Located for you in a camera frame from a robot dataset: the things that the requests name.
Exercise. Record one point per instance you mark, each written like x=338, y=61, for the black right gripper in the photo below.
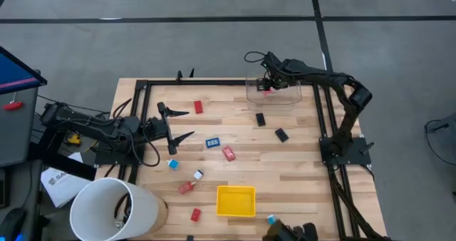
x=278, y=80

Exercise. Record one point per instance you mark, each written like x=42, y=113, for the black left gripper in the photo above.
x=156, y=127

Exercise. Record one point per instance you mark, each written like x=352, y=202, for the red rectangular box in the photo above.
x=198, y=107
x=195, y=214

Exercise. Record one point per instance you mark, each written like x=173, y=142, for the blue and white correction tape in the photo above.
x=173, y=164
x=271, y=219

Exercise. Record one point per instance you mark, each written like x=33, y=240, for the blue printed box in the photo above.
x=212, y=142

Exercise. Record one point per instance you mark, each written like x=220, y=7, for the black rectangular case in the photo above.
x=281, y=134
x=260, y=119

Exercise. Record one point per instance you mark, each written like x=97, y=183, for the red printed pack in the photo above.
x=228, y=153

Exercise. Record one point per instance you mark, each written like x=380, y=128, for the red translucent glue bottle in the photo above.
x=186, y=188

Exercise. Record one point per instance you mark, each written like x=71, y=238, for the yellow plastic tray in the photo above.
x=236, y=201

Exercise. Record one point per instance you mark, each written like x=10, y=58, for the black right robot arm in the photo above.
x=352, y=102

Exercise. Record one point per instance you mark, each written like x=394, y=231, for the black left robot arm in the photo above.
x=92, y=128

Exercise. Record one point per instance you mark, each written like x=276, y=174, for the clear plastic container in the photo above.
x=288, y=98

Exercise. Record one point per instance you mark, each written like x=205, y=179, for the black table clamp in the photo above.
x=180, y=75
x=191, y=72

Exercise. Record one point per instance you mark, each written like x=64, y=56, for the white plastic bucket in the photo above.
x=142, y=205

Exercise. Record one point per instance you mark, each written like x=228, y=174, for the yellow tool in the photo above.
x=73, y=138

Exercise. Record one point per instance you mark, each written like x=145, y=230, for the black stand beam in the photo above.
x=64, y=164

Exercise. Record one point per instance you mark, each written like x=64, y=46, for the white printed paper document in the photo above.
x=60, y=187

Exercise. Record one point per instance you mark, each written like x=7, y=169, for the grey cabinet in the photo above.
x=18, y=137

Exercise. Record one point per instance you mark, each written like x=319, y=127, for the monitor with blue screen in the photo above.
x=14, y=73

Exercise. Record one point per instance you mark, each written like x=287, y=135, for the black computer mouse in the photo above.
x=12, y=223

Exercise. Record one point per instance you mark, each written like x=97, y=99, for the black aluminium table frame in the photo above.
x=213, y=82

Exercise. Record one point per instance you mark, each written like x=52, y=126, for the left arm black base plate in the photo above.
x=107, y=159

